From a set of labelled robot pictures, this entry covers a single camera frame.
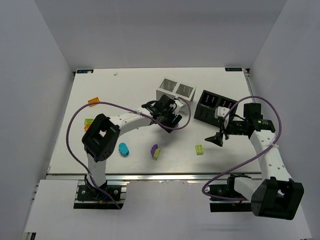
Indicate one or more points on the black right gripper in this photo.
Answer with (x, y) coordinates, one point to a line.
(224, 131)

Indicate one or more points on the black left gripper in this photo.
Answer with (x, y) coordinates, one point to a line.
(171, 120)

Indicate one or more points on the green square lego brick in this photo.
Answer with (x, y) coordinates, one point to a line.
(199, 150)

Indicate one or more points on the purple half-round lego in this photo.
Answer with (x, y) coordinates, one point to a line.
(153, 150)

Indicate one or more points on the green curved lego brick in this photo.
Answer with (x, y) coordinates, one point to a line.
(156, 153)

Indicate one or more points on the cyan rounded lego brick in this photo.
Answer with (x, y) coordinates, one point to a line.
(123, 149)

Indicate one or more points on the small green curved lego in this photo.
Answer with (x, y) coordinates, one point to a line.
(88, 121)

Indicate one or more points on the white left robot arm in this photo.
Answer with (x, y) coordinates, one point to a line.
(101, 138)

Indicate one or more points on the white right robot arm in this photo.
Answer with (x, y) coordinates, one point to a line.
(276, 195)

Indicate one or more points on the white two-compartment container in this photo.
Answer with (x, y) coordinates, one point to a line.
(174, 89)

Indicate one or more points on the black two-compartment container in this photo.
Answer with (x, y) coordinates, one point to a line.
(207, 104)

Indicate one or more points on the orange rectangular lego brick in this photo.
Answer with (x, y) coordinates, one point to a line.
(92, 102)

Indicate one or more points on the blue right corner sticker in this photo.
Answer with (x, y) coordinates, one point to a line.
(233, 69)

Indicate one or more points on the blue corner sticker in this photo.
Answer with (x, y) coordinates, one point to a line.
(233, 69)
(84, 71)

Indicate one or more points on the small orange square lego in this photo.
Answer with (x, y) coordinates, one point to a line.
(86, 127)

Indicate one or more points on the blue left corner sticker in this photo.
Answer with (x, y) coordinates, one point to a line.
(84, 71)

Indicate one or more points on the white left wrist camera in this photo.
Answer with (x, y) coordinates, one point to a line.
(180, 106)

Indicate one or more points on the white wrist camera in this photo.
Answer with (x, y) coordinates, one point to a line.
(222, 114)
(180, 106)

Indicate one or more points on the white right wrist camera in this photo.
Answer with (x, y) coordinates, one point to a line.
(222, 114)

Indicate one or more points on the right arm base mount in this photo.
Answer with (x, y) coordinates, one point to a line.
(226, 199)

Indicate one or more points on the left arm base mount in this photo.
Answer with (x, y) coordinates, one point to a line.
(88, 199)

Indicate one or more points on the aluminium front rail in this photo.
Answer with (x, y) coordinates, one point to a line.
(137, 177)

